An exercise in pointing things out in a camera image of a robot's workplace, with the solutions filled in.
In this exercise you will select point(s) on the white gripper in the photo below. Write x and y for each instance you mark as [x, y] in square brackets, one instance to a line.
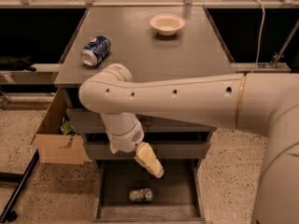
[128, 141]

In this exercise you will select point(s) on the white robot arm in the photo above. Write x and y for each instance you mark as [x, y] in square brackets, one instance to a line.
[263, 104]

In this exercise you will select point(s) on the grey middle drawer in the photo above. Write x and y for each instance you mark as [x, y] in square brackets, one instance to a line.
[167, 150]

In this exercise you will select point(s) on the grey drawer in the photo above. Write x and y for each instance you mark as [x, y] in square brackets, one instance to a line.
[167, 150]
[85, 121]
[176, 195]

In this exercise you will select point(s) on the grey bottom drawer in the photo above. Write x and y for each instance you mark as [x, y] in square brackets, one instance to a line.
[176, 195]

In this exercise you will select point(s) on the grey top drawer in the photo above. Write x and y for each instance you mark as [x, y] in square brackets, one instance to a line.
[85, 121]

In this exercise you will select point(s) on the grey drawer cabinet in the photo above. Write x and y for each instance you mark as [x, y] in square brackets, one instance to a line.
[195, 51]

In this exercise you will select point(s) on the blue pepsi can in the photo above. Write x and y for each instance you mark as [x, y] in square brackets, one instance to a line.
[96, 50]

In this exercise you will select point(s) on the green snack bag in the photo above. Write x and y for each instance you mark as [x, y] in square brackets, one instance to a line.
[67, 128]

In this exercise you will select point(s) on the cardboard box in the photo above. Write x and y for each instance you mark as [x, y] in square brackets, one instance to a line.
[54, 146]

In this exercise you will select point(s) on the white paper bowl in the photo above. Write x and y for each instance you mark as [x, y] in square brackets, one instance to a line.
[167, 24]

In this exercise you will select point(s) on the black object on ledge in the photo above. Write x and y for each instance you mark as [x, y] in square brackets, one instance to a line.
[8, 63]

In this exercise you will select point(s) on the black floor rail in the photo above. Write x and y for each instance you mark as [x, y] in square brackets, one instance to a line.
[8, 214]

